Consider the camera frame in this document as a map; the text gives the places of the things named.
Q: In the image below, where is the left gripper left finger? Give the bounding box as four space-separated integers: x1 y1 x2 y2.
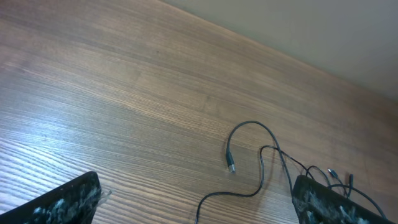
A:
1 171 102 224

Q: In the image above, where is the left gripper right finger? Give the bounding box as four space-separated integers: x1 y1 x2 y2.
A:
292 175 390 224

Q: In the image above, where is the thin black usb cable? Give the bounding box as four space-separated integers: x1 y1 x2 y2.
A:
194 145 315 224

